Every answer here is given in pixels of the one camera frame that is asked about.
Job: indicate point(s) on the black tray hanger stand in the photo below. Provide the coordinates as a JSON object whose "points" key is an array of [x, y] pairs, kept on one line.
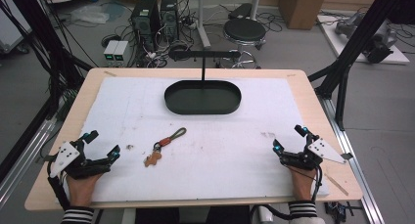
{"points": [[202, 95]]}

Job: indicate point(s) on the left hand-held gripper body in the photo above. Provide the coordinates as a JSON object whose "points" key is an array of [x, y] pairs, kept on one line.
{"points": [[72, 162]]}

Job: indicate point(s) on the black flat case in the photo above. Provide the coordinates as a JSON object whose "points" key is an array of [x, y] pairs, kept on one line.
{"points": [[240, 10]]}

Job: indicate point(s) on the grey robot part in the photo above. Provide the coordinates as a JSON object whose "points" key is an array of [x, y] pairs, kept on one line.
{"points": [[349, 24]]}

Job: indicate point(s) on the person's left hand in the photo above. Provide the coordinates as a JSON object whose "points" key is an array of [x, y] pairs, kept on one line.
{"points": [[82, 188]]}

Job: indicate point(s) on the brown cardboard box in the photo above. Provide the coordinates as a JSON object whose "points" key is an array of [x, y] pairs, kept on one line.
{"points": [[301, 7]]}

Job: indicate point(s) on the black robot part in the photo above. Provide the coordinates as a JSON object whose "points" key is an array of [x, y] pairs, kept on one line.
{"points": [[378, 48]]}

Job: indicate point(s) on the clear plastic bag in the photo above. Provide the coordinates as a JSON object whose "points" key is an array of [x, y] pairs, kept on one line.
{"points": [[89, 13]]}

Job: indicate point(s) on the small black floor gadget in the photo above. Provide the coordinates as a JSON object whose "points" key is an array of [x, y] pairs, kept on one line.
{"points": [[337, 209]]}

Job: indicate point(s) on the white desk leg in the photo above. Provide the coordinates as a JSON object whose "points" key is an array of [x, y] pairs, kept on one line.
{"points": [[202, 22]]}

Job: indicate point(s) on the black round stool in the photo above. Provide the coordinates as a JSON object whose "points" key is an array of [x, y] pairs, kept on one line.
{"points": [[244, 31]]}

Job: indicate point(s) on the slim black computer tower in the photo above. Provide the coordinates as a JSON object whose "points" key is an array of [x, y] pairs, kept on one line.
{"points": [[169, 18]]}

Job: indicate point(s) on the aluminium rail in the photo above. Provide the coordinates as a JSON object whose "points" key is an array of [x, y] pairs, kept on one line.
{"points": [[24, 158], [355, 165]]}

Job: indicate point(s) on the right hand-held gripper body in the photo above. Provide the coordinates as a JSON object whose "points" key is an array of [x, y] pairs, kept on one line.
{"points": [[310, 155]]}

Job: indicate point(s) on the black metal frame post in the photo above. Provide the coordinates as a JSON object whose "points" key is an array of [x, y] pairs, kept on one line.
{"points": [[42, 44], [352, 48]]}

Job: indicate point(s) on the person's right hand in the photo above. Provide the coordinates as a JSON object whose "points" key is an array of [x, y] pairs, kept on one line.
{"points": [[301, 185]]}

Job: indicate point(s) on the white foam mat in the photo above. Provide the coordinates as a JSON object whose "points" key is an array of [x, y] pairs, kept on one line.
{"points": [[202, 158]]}

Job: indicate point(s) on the white power supply unit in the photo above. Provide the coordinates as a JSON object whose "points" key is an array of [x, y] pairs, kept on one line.
{"points": [[111, 51], [121, 52]]}

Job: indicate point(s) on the tan tape strip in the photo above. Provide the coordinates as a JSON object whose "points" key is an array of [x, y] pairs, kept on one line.
{"points": [[336, 184]]}

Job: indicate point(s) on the white floor board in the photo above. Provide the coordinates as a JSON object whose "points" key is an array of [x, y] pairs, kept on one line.
{"points": [[345, 44]]}

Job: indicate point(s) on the large black computer tower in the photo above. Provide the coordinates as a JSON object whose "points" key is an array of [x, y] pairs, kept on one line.
{"points": [[145, 22]]}

